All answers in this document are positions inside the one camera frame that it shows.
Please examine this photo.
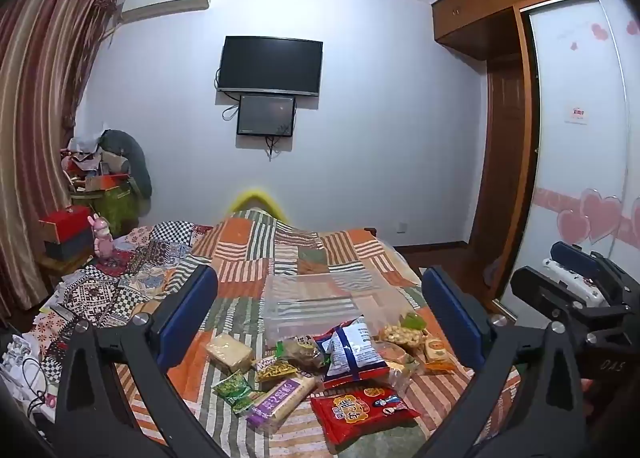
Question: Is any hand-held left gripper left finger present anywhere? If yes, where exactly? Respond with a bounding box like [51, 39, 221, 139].
[54, 265, 236, 458]

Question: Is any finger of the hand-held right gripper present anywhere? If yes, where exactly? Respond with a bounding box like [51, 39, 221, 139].
[550, 240, 640, 309]
[510, 265, 628, 339]

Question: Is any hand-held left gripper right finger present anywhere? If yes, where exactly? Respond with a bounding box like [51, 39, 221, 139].
[415, 265, 588, 458]

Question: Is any small orange snack packet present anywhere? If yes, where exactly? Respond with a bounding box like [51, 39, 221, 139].
[422, 335, 457, 375]

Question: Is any clear packet of orange balls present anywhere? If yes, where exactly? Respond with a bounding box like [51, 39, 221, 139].
[379, 312, 430, 351]

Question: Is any beige cracker packet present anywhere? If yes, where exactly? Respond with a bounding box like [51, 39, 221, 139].
[206, 333, 255, 373]

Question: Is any clear bread packet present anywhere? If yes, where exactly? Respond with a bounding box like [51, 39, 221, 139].
[372, 340, 421, 391]

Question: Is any green pea snack packet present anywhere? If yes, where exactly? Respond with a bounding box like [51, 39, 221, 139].
[212, 370, 261, 415]

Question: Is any yellow snack packet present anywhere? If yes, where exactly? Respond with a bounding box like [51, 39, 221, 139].
[252, 355, 296, 384]

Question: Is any white and blue snack packet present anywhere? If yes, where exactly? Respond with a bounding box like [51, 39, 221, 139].
[314, 317, 390, 391]

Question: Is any brown snack packet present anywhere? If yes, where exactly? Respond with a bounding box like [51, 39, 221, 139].
[275, 333, 328, 373]

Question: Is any purple wafer packet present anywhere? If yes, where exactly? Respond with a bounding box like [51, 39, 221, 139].
[246, 373, 321, 434]

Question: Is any red noodle packet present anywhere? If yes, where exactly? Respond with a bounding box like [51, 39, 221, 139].
[310, 383, 422, 444]

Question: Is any clear plastic zip bag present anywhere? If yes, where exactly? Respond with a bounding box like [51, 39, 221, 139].
[262, 270, 416, 344]

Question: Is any white plastic device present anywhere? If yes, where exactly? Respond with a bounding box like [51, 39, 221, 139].
[542, 258, 608, 307]

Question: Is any white heart-print sliding door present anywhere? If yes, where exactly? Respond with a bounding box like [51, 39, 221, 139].
[500, 0, 640, 324]

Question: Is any checkered patchwork quilt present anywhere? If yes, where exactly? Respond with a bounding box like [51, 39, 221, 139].
[30, 220, 216, 389]

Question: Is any pink toy figure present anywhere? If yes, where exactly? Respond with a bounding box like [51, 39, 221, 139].
[87, 214, 115, 256]

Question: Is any wooden room door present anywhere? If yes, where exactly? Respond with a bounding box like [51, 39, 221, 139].
[470, 55, 527, 259]

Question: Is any green patterned box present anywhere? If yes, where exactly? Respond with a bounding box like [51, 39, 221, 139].
[95, 183, 141, 239]

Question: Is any yellow curved headboard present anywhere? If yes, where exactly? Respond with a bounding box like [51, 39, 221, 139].
[223, 188, 291, 226]

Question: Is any wooden nightstand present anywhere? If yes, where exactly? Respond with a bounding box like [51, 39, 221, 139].
[40, 253, 96, 289]

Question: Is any dark grey box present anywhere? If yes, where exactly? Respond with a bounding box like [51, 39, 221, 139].
[44, 230, 96, 261]

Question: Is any orange cardboard box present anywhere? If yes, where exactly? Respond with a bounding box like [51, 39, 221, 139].
[85, 173, 131, 194]

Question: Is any red gift box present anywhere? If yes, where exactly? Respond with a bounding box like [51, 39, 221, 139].
[39, 205, 93, 244]

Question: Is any white printed cloth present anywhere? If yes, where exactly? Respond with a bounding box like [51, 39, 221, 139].
[0, 333, 66, 404]

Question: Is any white plastic bag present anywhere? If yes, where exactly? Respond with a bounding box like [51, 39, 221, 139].
[67, 130, 106, 159]

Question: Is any striped brown curtain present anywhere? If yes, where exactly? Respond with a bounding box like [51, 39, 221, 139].
[0, 0, 121, 324]

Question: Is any wooden wardrobe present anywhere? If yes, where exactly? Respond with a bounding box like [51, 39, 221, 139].
[431, 0, 640, 324]

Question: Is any thin black cable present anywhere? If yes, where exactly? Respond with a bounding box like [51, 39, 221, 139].
[20, 358, 57, 414]

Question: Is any black monitor cable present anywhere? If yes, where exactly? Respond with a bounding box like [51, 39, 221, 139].
[265, 135, 292, 162]

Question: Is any small black wall monitor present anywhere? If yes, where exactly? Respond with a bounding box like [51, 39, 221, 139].
[236, 94, 297, 137]

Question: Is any black wall television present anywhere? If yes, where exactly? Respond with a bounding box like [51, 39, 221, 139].
[216, 35, 323, 98]

